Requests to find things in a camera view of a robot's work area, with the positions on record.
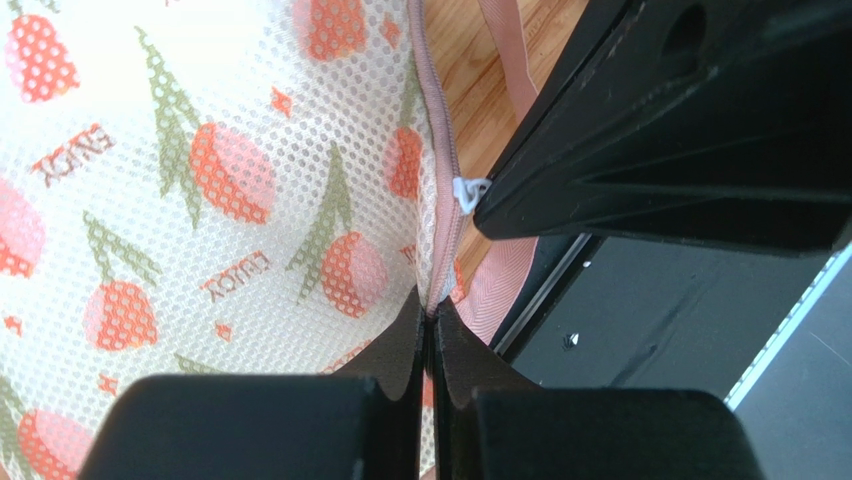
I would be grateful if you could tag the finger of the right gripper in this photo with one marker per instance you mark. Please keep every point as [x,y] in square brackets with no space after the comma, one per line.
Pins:
[698,99]
[666,200]

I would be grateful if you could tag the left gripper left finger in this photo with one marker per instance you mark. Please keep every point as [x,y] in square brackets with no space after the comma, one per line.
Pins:
[360,422]

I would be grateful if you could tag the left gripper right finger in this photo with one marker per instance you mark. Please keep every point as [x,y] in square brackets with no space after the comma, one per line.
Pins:
[491,422]

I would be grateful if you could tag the floral mesh laundry bag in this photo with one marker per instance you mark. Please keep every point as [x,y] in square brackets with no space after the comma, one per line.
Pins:
[217,187]

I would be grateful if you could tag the aluminium rail frame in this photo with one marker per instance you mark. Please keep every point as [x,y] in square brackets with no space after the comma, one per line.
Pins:
[797,314]

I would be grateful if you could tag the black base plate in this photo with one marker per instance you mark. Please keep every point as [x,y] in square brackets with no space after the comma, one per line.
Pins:
[638,314]

